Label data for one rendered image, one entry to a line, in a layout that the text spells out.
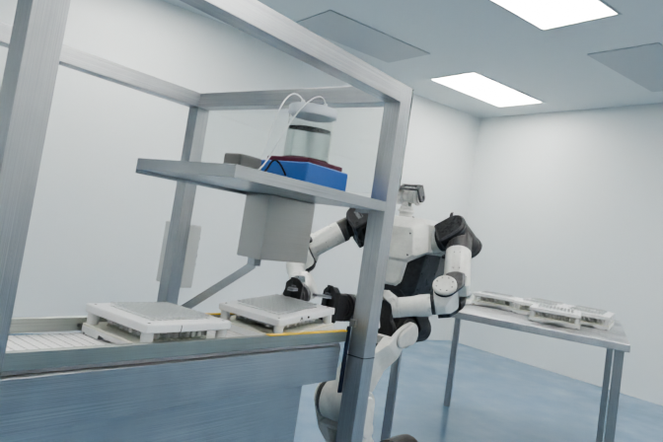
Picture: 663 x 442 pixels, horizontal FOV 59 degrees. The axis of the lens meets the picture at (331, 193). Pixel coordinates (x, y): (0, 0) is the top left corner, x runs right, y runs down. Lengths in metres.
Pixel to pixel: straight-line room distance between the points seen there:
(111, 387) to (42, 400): 0.14
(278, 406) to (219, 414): 0.22
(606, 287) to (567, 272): 0.45
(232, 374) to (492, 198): 6.34
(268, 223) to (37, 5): 0.97
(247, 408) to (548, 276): 5.70
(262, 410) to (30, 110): 1.00
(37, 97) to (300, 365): 1.00
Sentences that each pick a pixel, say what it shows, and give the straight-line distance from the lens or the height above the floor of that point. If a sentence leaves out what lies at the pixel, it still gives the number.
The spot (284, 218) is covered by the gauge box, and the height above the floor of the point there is 1.14.
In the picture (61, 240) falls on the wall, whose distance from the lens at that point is 5.18.
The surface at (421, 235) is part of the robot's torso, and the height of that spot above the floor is 1.16.
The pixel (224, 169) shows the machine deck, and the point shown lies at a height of 1.22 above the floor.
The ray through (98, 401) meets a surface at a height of 0.73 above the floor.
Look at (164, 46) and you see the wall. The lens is 5.49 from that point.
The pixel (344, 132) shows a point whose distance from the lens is 2.01.
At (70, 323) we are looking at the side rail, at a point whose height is 0.82.
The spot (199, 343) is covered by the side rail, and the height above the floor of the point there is 0.83.
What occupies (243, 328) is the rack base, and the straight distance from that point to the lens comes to 1.72.
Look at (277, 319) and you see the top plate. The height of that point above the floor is 0.87.
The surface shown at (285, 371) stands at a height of 0.74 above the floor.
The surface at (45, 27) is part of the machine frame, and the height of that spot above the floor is 1.38.
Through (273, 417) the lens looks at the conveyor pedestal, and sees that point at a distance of 1.73.
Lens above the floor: 1.12
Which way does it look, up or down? 4 degrees up
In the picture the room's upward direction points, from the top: 9 degrees clockwise
